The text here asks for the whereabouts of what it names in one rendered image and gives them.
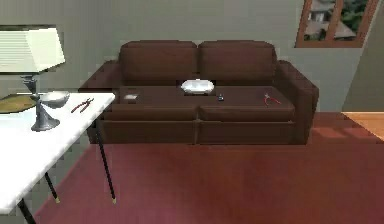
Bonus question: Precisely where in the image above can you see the bright red pliers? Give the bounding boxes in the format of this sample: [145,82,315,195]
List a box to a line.
[263,93,282,107]

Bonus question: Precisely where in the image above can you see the brown framed window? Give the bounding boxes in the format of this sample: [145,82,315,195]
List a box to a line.
[294,0,380,49]

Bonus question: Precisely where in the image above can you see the grey lamp with white shade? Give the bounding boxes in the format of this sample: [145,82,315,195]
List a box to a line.
[0,27,66,132]

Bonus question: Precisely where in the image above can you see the dark red pliers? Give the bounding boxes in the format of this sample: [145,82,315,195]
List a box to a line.
[70,97,95,114]

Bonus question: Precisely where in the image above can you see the white oval dish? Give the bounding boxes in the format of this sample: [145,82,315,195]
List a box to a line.
[180,79,215,95]

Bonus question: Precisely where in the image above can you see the grey metal bowl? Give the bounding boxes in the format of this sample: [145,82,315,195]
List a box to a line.
[39,90,71,109]

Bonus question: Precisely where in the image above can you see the brown sofa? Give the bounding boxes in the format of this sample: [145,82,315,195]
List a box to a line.
[78,39,320,146]

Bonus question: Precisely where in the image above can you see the white table with black legs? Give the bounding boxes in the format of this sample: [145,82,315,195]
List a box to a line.
[0,92,117,224]

